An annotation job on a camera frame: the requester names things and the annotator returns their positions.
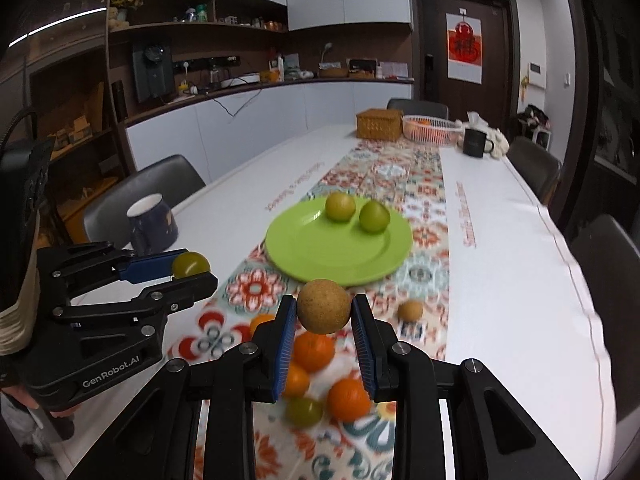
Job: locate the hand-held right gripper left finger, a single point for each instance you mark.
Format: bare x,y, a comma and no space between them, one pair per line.
284,352

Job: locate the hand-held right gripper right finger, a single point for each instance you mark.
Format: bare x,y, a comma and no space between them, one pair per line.
364,352

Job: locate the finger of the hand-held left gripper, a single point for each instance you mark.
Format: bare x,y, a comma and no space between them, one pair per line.
185,292
150,266

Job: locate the orange mandarin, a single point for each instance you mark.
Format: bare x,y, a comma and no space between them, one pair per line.
261,321
296,381
348,400
314,351

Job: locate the small green fruit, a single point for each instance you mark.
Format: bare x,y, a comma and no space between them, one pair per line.
192,262
303,411

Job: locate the small brown round fruit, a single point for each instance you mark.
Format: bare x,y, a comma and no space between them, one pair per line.
410,311
323,306

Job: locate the green plate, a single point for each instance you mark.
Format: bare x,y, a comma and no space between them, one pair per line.
330,252

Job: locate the person's left forearm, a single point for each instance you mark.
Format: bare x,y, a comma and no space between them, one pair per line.
17,310

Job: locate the person's left hand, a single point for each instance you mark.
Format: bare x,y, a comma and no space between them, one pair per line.
35,400

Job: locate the dark blue mug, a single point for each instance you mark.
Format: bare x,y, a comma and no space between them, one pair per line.
152,227

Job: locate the grey dining chair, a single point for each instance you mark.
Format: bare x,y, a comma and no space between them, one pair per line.
532,162
145,185
417,108
607,260

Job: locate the large green apple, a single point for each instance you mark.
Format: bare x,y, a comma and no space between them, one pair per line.
374,216
340,206

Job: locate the black thermos bottle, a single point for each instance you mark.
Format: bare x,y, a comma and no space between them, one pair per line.
118,101

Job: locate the patterned table runner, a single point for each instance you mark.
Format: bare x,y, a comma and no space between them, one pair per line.
425,195

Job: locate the white lower cabinets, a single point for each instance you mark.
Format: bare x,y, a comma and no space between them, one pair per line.
300,110

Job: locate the woven wicker box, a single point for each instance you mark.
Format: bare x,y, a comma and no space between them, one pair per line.
378,124

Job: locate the dark green mug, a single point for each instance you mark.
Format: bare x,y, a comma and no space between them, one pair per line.
473,141

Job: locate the white crumpled bag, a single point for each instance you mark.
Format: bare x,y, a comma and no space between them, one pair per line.
497,140

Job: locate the black box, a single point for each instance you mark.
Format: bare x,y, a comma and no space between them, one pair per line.
362,65

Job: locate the dark bag on white stool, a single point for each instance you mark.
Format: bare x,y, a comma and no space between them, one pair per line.
534,119

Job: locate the white intercom panel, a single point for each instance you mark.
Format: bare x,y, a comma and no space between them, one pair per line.
535,68

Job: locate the dark brown door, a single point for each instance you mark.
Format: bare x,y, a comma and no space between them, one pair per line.
430,25

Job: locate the black wall appliance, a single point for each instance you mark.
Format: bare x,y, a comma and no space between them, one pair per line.
150,72

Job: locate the red and white wall poster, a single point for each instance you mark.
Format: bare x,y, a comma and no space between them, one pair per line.
464,47

